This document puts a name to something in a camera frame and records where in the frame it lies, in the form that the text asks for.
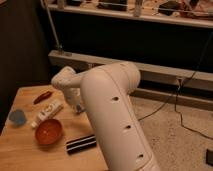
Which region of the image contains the orange bowl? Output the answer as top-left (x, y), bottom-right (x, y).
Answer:
top-left (35, 119), bottom-right (63, 145)

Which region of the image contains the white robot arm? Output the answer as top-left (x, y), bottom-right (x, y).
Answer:
top-left (51, 62), bottom-right (161, 171)

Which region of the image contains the metal pole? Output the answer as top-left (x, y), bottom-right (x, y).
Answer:
top-left (42, 0), bottom-right (63, 53)

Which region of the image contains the black white striped block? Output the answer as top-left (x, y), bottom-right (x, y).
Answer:
top-left (66, 135), bottom-right (97, 155)

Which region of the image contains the cluttered shelf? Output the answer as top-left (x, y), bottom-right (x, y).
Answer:
top-left (40, 0), bottom-right (213, 29)

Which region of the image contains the black cable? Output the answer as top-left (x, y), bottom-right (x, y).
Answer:
top-left (137, 31), bottom-right (213, 141)

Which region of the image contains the white tube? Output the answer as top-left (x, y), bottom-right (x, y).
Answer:
top-left (31, 99), bottom-right (63, 128)

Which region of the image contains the red chili pepper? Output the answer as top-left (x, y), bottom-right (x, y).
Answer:
top-left (33, 91), bottom-right (53, 105)

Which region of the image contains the blue cloth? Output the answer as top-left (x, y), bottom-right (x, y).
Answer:
top-left (9, 109), bottom-right (27, 126)

